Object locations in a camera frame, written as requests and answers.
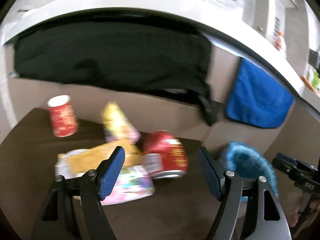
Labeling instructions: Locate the yellow foil-lined package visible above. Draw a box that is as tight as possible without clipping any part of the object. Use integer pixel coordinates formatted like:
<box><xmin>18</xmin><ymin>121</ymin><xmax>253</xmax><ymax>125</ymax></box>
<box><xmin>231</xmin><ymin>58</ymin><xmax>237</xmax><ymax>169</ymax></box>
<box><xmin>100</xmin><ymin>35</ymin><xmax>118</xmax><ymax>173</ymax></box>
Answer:
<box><xmin>55</xmin><ymin>139</ymin><xmax>142</xmax><ymax>179</ymax></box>

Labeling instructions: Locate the red paper cup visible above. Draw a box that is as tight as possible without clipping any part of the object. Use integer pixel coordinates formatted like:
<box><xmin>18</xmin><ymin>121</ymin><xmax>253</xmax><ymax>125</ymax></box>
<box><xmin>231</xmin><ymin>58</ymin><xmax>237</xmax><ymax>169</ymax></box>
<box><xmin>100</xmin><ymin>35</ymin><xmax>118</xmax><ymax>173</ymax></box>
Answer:
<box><xmin>47</xmin><ymin>95</ymin><xmax>78</xmax><ymax>138</ymax></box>

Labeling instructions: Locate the person hand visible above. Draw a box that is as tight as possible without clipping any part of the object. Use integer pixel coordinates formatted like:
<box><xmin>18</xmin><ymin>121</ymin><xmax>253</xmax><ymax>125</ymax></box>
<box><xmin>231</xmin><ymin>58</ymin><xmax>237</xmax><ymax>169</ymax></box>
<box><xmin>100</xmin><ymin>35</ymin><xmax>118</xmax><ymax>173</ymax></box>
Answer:
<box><xmin>286</xmin><ymin>202</ymin><xmax>301</xmax><ymax>227</ymax></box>

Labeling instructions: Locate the blue towel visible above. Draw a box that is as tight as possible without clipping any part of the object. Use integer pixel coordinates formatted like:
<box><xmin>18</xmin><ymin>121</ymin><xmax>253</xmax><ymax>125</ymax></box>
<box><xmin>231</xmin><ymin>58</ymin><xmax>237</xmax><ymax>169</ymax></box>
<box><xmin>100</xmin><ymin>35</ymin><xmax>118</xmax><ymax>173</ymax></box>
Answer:
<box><xmin>225</xmin><ymin>58</ymin><xmax>293</xmax><ymax>129</ymax></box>

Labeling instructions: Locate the red soda can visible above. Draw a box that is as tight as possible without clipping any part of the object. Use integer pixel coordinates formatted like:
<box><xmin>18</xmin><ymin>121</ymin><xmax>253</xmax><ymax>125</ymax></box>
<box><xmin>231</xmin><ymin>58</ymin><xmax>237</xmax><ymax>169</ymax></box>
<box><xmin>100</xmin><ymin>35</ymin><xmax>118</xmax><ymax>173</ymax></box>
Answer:
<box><xmin>142</xmin><ymin>130</ymin><xmax>189</xmax><ymax>179</ymax></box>

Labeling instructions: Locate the yellow snack bag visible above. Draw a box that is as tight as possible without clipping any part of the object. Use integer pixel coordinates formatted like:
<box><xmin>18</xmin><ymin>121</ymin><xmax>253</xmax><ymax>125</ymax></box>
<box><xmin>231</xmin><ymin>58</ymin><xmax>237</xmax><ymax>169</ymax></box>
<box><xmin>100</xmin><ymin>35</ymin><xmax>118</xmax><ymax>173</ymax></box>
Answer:
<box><xmin>101</xmin><ymin>102</ymin><xmax>140</xmax><ymax>144</ymax></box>

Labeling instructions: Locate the white countertop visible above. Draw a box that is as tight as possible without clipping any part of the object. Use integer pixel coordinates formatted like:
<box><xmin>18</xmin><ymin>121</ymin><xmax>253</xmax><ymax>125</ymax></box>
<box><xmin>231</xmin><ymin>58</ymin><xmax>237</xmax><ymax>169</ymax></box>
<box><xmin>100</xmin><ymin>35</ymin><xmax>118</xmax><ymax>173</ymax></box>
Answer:
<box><xmin>1</xmin><ymin>0</ymin><xmax>319</xmax><ymax>112</ymax></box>

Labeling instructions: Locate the black cloth bag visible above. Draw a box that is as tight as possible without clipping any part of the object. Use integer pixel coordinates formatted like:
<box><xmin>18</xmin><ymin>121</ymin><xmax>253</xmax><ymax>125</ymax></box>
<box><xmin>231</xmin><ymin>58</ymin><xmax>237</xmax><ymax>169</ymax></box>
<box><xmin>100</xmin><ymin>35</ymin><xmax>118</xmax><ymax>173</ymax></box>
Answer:
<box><xmin>14</xmin><ymin>22</ymin><xmax>216</xmax><ymax>125</ymax></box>

